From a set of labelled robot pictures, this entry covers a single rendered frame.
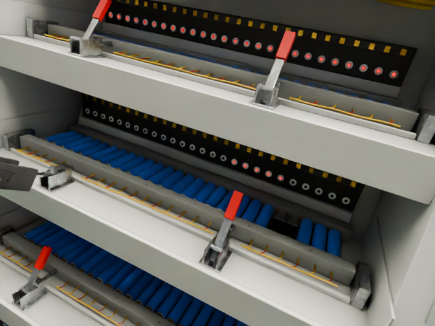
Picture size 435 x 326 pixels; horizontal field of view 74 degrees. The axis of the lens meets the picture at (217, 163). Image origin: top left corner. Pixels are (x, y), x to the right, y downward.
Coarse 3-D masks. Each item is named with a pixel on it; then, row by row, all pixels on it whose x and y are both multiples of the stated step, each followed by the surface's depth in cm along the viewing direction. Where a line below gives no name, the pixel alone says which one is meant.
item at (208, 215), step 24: (24, 144) 50; (48, 144) 49; (96, 168) 45; (144, 192) 43; (168, 192) 42; (192, 216) 41; (216, 216) 39; (264, 240) 37; (288, 240) 37; (312, 264) 36; (336, 264) 35
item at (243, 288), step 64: (0, 128) 48; (64, 128) 60; (0, 192) 45; (64, 192) 42; (128, 256) 37; (192, 256) 35; (384, 256) 33; (256, 320) 32; (320, 320) 30; (384, 320) 27
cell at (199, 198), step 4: (208, 184) 47; (212, 184) 48; (204, 188) 46; (208, 188) 46; (212, 188) 47; (200, 192) 45; (204, 192) 45; (208, 192) 46; (212, 192) 47; (196, 196) 43; (200, 196) 44; (204, 196) 44; (208, 196) 46; (196, 200) 43; (200, 200) 43; (204, 200) 44
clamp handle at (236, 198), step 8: (240, 192) 35; (232, 200) 35; (240, 200) 35; (232, 208) 34; (224, 216) 34; (232, 216) 34; (224, 224) 34; (224, 232) 34; (216, 240) 34; (224, 240) 34
